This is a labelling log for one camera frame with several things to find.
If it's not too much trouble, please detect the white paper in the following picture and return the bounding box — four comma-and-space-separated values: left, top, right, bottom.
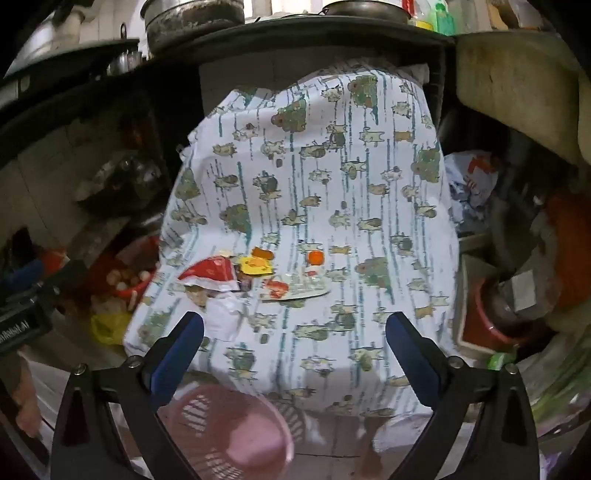
205, 293, 252, 342

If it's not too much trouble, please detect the person's left hand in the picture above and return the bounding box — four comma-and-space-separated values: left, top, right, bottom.
11, 364, 43, 439

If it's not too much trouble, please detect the red plastic bucket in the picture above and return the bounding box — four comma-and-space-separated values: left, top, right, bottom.
90, 237, 160, 319

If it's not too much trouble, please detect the black gas stove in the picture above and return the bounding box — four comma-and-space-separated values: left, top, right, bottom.
0, 39, 141, 93

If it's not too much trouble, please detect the pile of brown eggs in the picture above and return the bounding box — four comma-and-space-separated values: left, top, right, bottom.
106, 268, 155, 291

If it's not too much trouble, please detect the green dish soap bottle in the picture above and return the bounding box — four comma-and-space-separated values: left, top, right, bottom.
431, 0, 455, 35

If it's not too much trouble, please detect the row of spice jars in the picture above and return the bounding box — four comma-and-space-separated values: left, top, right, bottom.
108, 48, 144, 75

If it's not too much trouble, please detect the black kitchen counter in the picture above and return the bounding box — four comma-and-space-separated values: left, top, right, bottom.
0, 21, 458, 158

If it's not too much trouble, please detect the red snack wrapper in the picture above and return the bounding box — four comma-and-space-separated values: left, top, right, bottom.
178, 257, 241, 292

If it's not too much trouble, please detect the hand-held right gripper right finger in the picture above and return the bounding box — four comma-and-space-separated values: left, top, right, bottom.
385, 311, 541, 480

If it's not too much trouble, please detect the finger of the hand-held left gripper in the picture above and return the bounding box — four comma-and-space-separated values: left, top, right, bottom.
0, 258, 88, 305

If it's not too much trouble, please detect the orange plastic container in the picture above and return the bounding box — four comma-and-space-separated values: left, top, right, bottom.
545, 191, 591, 278

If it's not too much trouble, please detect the white bag with red print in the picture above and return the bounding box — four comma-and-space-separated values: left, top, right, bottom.
443, 150, 502, 227

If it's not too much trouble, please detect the animal print white cloth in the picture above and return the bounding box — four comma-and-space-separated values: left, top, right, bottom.
124, 58, 462, 421

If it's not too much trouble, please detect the clear wrapper with red print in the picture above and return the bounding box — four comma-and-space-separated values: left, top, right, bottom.
261, 270, 331, 303

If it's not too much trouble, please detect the red plastic basin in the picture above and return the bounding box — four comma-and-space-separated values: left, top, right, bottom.
462, 277, 522, 347

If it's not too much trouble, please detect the red cap oil bottle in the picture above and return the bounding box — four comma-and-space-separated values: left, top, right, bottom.
401, 0, 435, 32

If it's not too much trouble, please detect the clear bag of vegetables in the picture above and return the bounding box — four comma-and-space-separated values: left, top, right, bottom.
522, 342, 591, 439

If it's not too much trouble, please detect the large sooty metal pot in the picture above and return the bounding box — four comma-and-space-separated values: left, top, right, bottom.
143, 0, 245, 51

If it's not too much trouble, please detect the pink plastic basket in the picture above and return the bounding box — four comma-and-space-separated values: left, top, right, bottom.
157, 383, 296, 480

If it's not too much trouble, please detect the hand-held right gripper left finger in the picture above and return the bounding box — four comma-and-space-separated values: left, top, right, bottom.
50, 311, 206, 480

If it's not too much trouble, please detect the yellow wrapper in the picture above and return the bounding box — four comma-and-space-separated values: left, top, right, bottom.
238, 256, 275, 278

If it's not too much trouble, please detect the steel bowl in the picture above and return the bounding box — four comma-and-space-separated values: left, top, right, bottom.
489, 277, 555, 333

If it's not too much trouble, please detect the stained white sink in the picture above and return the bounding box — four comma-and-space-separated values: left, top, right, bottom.
455, 32, 591, 167

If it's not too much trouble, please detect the yellow plastic bag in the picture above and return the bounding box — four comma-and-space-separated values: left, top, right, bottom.
90, 311, 134, 347

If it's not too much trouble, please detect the metal frying pan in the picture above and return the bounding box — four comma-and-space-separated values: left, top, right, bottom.
323, 0, 414, 24

